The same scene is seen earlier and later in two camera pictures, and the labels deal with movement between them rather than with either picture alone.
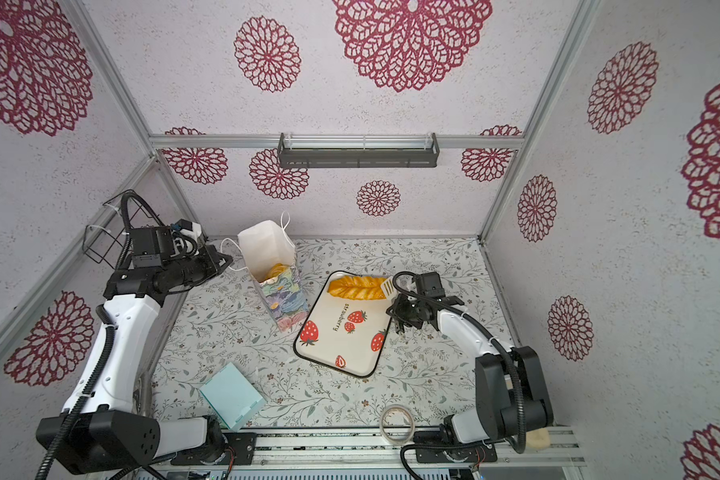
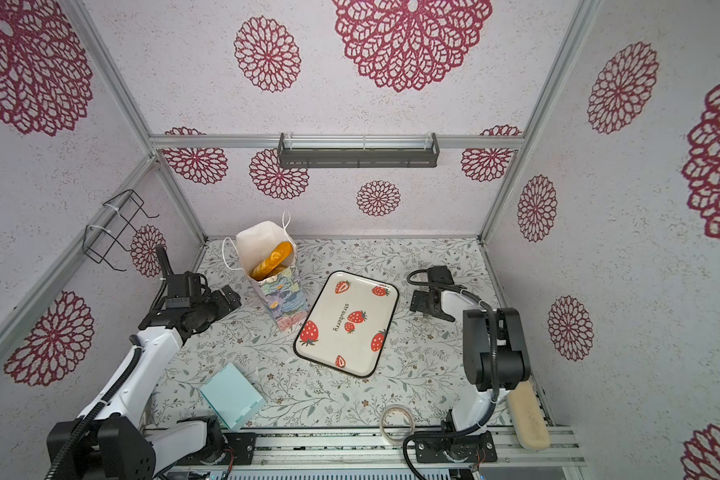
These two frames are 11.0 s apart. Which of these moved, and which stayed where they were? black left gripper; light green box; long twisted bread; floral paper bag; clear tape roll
Moved: black left gripper; long twisted bread
Stayed: clear tape roll; floral paper bag; light green box
